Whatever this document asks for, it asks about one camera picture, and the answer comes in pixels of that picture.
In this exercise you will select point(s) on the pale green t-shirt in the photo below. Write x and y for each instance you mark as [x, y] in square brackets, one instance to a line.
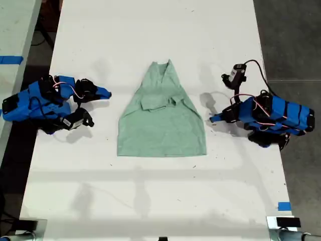
[163, 125]

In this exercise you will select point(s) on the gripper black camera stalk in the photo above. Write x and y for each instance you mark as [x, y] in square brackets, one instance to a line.
[237, 93]
[87, 118]

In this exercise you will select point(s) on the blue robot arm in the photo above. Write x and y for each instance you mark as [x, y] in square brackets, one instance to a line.
[281, 115]
[35, 105]

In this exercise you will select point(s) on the small black box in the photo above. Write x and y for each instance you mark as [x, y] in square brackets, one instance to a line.
[288, 222]

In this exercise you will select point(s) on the metal clamp plate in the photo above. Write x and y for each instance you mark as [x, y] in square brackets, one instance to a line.
[41, 229]
[272, 229]

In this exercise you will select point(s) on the short blue tape strip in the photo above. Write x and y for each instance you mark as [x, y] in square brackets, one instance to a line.
[284, 206]

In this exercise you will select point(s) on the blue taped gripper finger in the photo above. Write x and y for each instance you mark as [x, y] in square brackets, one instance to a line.
[103, 93]
[218, 117]

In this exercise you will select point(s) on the small black clip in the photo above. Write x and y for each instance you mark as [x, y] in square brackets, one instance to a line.
[163, 238]

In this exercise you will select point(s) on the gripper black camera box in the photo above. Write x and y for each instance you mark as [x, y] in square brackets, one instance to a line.
[72, 122]
[234, 74]

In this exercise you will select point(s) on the long blue tape strip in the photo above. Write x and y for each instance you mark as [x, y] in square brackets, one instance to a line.
[11, 59]

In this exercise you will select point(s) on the white side table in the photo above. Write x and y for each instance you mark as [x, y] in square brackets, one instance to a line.
[15, 50]

